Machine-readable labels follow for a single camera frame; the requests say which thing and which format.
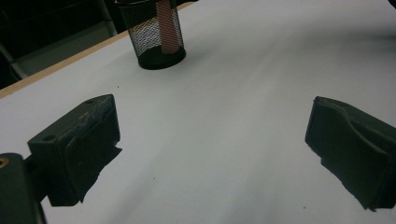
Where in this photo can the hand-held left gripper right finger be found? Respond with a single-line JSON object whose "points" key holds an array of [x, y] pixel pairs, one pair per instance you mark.
{"points": [[355, 149]]}

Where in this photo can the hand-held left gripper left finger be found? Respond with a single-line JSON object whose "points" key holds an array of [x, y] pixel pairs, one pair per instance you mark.
{"points": [[81, 146]]}

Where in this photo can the black mesh pen holder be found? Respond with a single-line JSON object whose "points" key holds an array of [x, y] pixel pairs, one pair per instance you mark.
{"points": [[146, 46]]}

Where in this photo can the pink hairbrush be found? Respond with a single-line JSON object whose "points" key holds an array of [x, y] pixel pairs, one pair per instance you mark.
{"points": [[168, 28]]}

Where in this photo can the white desk frame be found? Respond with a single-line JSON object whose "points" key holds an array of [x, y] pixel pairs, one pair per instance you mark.
{"points": [[107, 15]]}

